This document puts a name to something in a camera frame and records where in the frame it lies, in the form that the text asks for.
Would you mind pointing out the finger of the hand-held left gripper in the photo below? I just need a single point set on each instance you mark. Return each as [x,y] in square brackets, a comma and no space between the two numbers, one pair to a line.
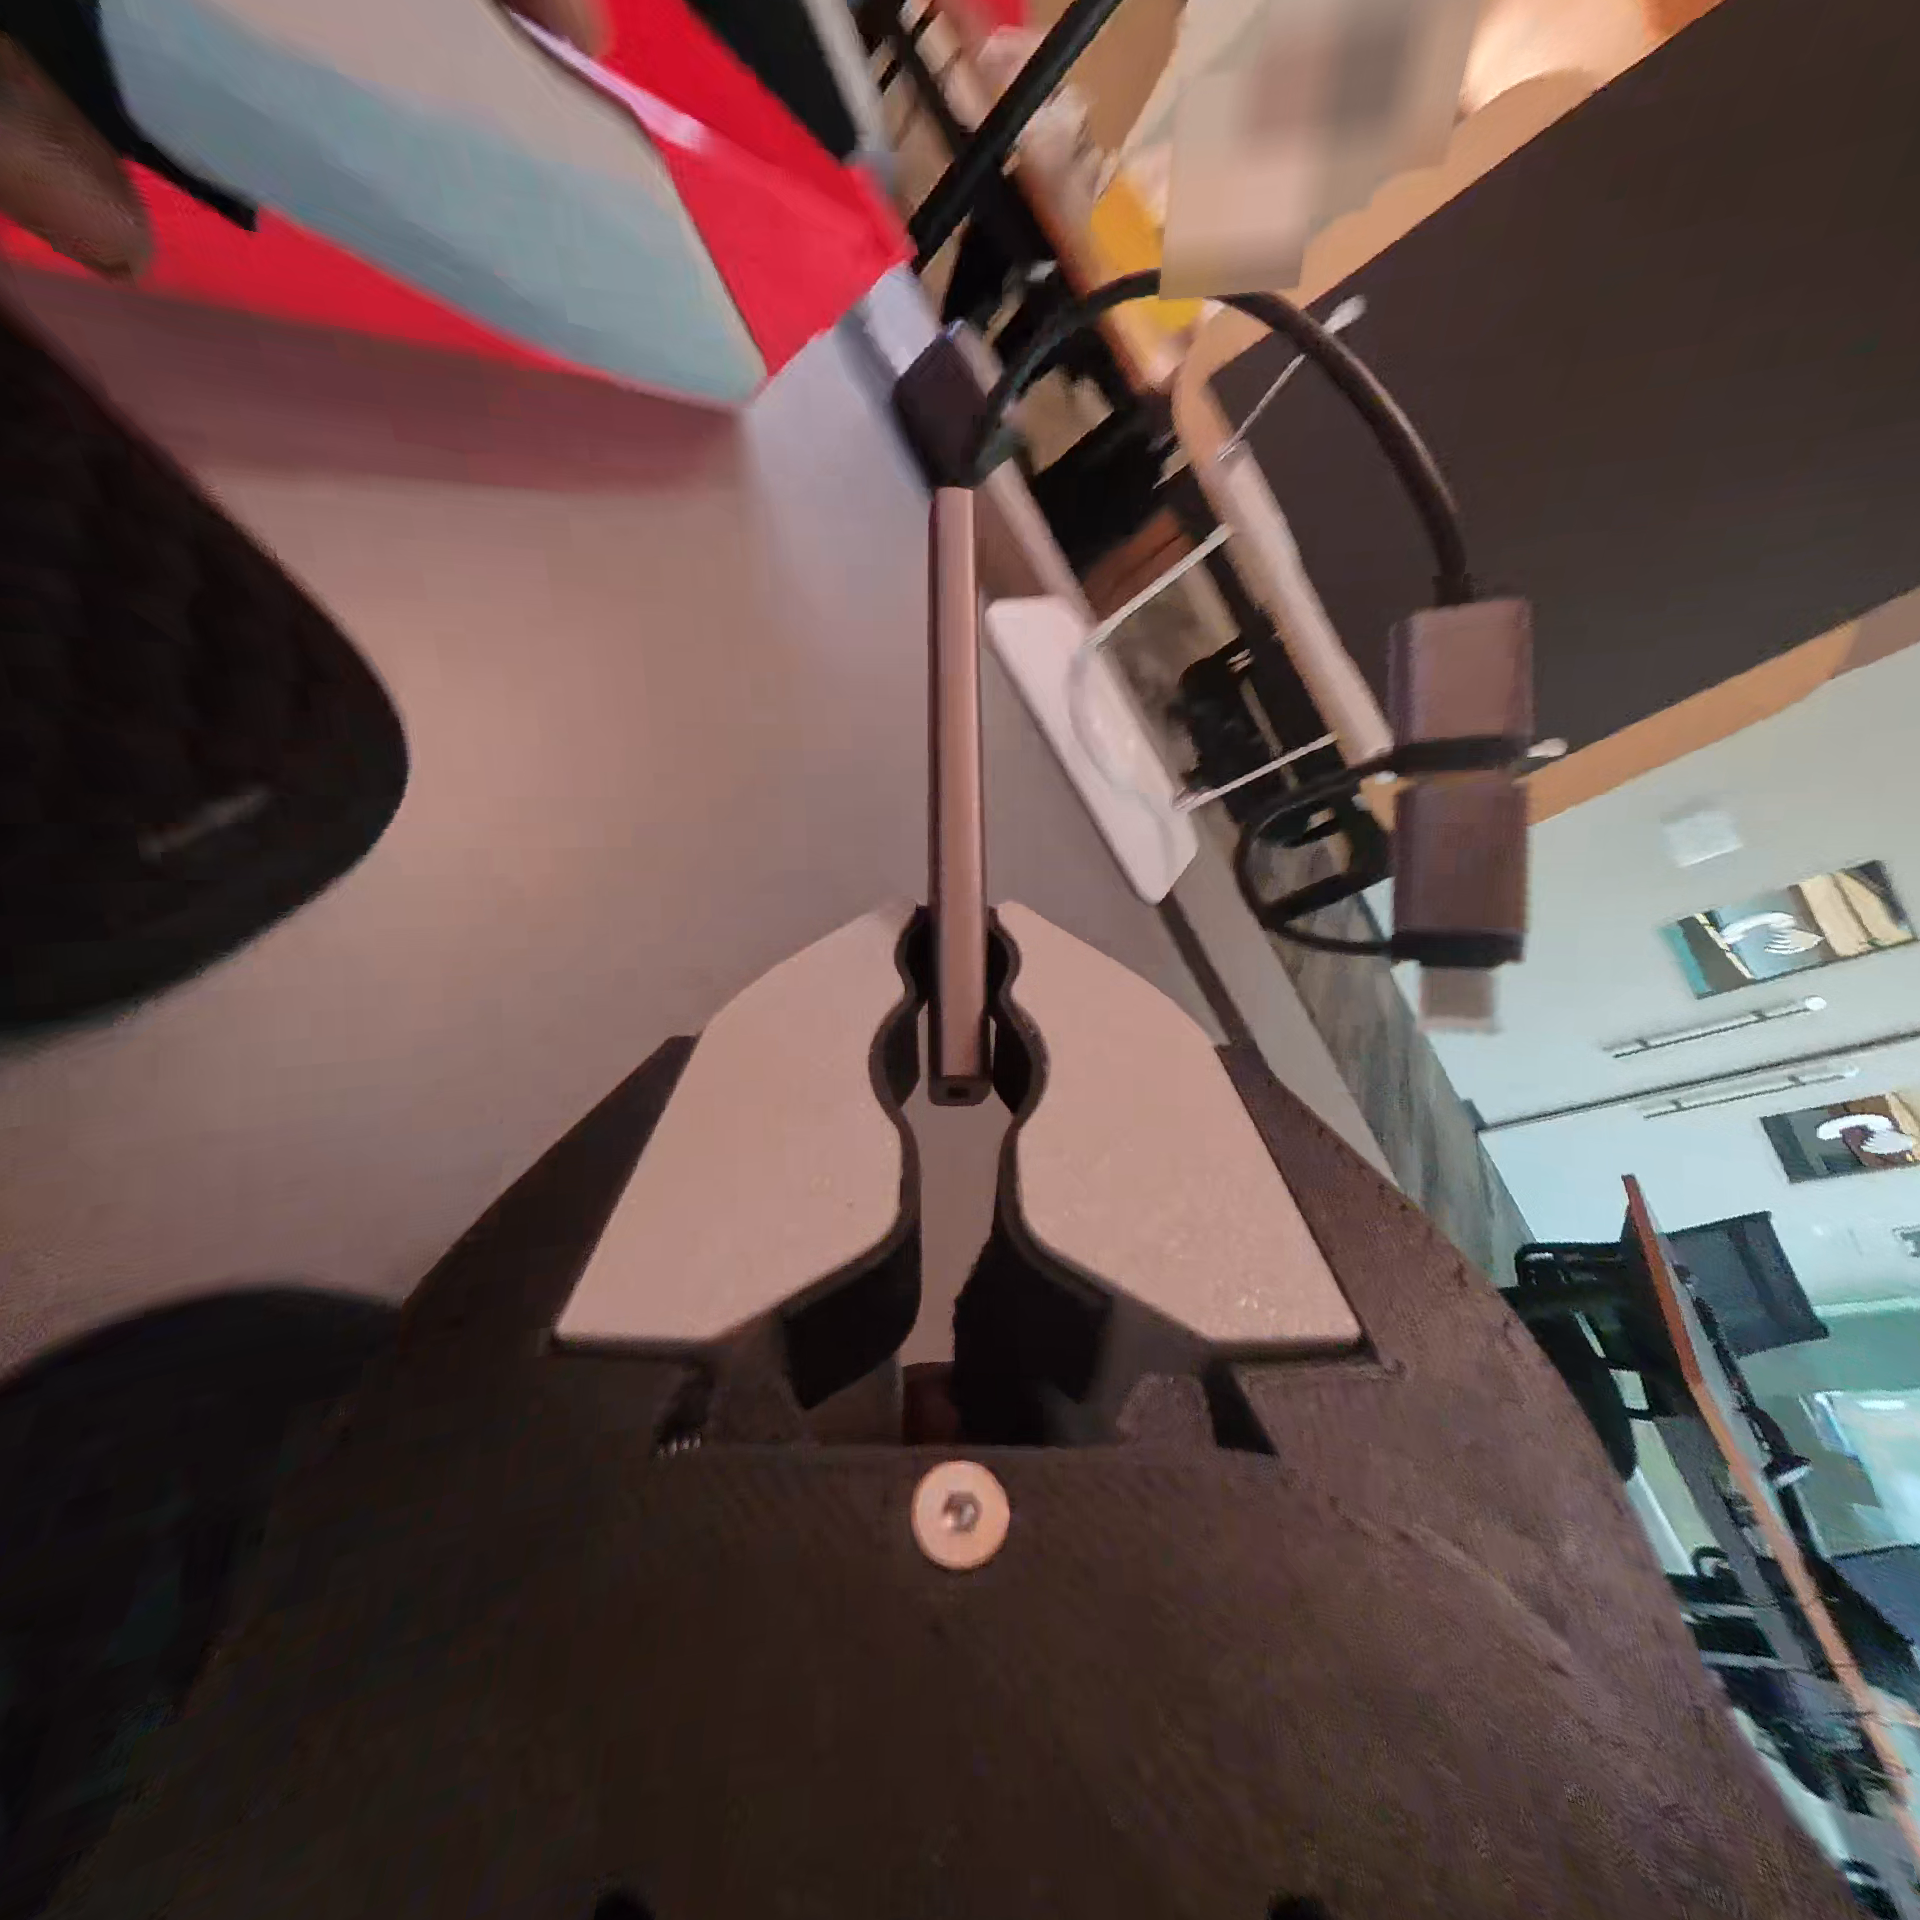
[451,181]

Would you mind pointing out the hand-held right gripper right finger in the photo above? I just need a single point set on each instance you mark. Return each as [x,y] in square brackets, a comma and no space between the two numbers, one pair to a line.
[1171,1184]

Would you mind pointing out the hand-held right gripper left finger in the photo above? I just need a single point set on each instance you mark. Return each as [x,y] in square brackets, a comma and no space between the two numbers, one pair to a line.
[735,1172]

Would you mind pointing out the red plastic bin with divider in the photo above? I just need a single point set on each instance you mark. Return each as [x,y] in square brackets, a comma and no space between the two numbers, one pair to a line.
[781,226]

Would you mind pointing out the person's left hand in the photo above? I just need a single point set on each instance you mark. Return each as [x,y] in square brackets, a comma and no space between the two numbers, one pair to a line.
[61,181]

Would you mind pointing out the white flat rectangular pad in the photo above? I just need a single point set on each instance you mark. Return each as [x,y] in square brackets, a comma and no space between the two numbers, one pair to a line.
[1110,781]

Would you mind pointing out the black mesh office chair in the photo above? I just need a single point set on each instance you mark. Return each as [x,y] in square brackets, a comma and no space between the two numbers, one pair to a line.
[181,675]

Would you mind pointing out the black tripod stand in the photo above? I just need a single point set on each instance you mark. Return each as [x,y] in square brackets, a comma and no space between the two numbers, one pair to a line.
[1021,130]

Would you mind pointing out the black computer monitor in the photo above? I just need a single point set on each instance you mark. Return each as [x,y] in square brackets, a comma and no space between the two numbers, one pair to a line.
[1747,1290]

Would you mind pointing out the framed wall picture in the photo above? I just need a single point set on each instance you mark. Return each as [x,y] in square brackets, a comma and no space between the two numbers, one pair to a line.
[1846,1138]
[1785,931]

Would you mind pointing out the dark board with wooden frame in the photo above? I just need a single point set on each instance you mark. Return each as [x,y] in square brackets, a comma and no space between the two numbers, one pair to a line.
[1651,376]

